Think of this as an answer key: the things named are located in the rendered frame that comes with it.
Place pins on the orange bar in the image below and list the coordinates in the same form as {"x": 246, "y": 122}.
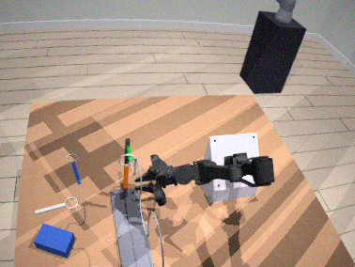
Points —
{"x": 126, "y": 171}

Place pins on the white handle with loop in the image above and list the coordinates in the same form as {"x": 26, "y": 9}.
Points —
{"x": 54, "y": 207}

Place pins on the blue rectangular block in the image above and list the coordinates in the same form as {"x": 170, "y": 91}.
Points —
{"x": 54, "y": 240}

